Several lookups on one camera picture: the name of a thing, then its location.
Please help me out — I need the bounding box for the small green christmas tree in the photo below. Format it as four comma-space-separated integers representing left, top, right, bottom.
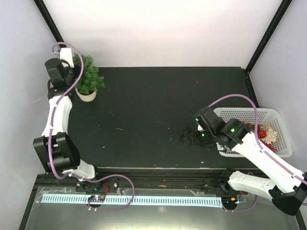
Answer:
75, 54, 105, 102

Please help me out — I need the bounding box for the white plastic basket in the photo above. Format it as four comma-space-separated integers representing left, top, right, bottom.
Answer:
214, 107, 293, 158

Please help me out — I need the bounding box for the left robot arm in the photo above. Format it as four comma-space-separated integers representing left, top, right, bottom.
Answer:
33, 58, 103, 191

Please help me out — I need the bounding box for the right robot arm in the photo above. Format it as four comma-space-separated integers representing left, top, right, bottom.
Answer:
179, 107, 307, 216

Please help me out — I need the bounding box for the red gift box ornament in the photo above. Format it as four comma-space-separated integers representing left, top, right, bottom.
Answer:
257, 129, 267, 139

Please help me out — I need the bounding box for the right circuit board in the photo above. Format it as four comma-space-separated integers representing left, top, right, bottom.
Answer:
222, 197, 247, 204

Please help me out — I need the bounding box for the circuit board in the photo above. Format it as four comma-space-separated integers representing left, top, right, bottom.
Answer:
222, 197, 247, 204
87, 195, 106, 203

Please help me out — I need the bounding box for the white snowflake ornament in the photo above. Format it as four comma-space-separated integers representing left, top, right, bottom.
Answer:
263, 128, 278, 145

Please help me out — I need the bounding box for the red star ornament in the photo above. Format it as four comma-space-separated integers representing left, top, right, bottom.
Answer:
262, 141, 277, 153

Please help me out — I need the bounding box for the left circuit board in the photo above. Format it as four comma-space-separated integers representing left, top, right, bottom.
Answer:
87, 195, 106, 203

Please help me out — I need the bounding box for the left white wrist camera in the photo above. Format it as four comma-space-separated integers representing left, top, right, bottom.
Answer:
59, 47, 74, 68

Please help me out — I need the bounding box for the left black frame post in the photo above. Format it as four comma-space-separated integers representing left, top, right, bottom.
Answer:
34, 0, 64, 42

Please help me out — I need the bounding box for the black frame post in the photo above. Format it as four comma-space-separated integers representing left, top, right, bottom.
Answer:
34, 0, 64, 42
245, 0, 292, 74

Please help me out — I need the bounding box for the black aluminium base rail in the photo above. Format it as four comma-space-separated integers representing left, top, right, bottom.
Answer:
35, 167, 264, 195

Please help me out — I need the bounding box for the white slotted cable duct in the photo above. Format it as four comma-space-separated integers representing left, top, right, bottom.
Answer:
41, 194, 223, 208

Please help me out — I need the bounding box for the right black frame post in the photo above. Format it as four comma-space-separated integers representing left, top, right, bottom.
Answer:
245, 0, 292, 74

